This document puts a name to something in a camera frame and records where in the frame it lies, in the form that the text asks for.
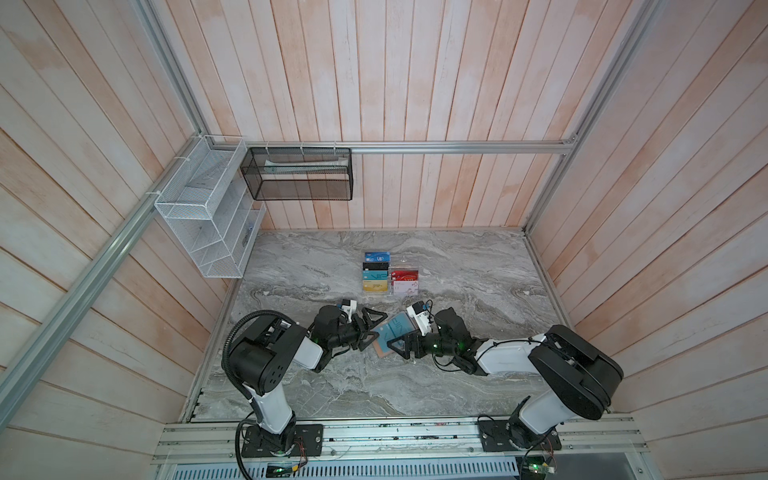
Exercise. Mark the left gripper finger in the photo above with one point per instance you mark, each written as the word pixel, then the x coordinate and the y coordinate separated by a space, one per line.
pixel 372 318
pixel 366 340

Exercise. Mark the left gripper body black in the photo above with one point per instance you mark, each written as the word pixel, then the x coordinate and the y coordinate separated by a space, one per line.
pixel 349 333

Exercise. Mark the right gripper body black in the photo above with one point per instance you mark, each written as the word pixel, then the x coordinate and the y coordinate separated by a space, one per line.
pixel 434 344

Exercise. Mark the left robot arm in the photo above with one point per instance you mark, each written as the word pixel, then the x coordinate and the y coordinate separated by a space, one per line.
pixel 263 344

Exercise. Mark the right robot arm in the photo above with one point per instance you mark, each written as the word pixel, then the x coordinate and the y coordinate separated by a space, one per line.
pixel 581 380

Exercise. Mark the yellow VIP card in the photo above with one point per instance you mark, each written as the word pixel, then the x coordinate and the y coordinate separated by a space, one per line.
pixel 375 286

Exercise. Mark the white pink card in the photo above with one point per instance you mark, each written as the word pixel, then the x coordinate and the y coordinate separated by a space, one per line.
pixel 405 287

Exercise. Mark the teal VIP card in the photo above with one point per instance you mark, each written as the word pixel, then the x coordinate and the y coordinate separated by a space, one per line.
pixel 375 275

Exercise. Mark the red card on stand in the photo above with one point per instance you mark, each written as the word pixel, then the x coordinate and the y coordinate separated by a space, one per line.
pixel 404 275

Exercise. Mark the black card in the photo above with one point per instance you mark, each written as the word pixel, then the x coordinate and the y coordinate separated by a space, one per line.
pixel 375 266

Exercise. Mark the blue card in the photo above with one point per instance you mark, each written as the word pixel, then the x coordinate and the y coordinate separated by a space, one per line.
pixel 377 257

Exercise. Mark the black mesh basket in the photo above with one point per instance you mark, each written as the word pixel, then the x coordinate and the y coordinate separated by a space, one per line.
pixel 298 173

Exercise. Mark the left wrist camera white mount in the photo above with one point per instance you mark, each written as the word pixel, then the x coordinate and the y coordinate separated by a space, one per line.
pixel 349 308

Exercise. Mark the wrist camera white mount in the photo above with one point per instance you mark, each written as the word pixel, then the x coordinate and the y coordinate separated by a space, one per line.
pixel 349 308
pixel 419 313

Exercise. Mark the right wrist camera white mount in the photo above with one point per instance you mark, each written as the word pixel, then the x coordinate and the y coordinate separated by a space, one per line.
pixel 419 313

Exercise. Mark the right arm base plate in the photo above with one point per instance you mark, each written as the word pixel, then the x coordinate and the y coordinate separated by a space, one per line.
pixel 495 437

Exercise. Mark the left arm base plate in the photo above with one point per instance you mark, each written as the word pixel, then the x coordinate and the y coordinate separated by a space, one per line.
pixel 295 441

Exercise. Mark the aluminium front rail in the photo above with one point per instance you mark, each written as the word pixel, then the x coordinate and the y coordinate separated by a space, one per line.
pixel 395 438

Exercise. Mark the white wire mesh shelf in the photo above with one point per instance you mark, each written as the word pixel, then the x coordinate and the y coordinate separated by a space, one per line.
pixel 208 206

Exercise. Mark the horizontal aluminium wall rail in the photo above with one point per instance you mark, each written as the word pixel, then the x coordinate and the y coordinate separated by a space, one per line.
pixel 407 147

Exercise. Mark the left aluminium wall rail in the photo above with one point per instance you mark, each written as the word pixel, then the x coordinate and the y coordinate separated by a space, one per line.
pixel 37 354

